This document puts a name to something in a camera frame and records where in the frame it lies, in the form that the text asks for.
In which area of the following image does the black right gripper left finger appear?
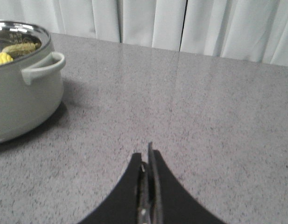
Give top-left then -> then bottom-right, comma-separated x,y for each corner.
80,153 -> 142,224

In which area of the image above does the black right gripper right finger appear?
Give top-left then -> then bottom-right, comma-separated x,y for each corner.
148,142 -> 224,224

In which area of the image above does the white curtain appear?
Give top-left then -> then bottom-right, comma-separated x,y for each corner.
0,0 -> 288,66

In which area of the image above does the yellow corn cob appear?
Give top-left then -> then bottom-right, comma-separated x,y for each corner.
0,52 -> 13,65

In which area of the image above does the pale green electric cooking pot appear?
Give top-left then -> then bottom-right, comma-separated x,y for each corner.
0,20 -> 66,143

